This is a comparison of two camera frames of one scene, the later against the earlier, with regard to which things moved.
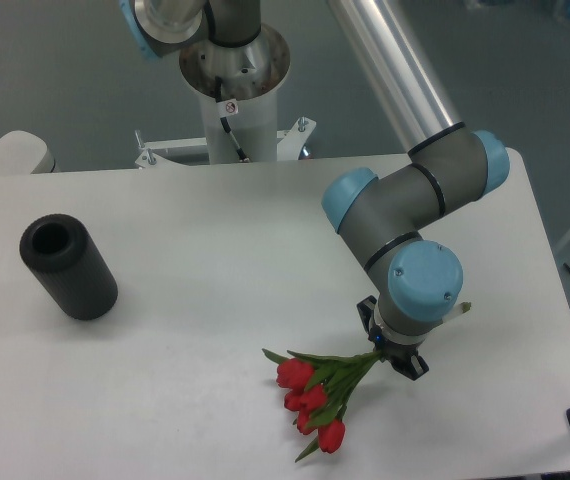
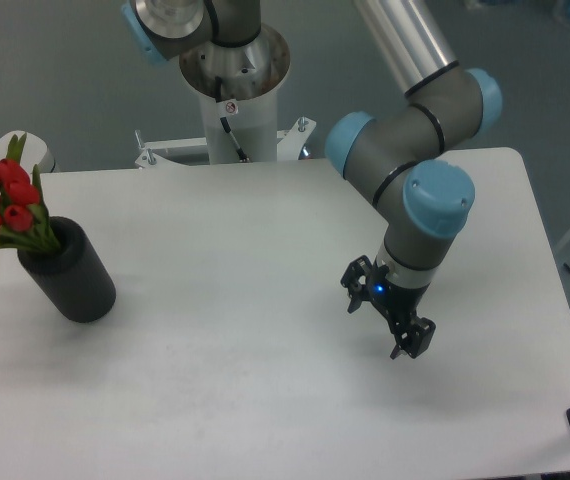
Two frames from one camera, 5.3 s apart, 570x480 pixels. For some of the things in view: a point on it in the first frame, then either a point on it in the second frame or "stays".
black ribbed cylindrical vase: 61,253 stays
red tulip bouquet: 317,389 to 3,208
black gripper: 389,350 to 398,304
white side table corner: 16,152 stays
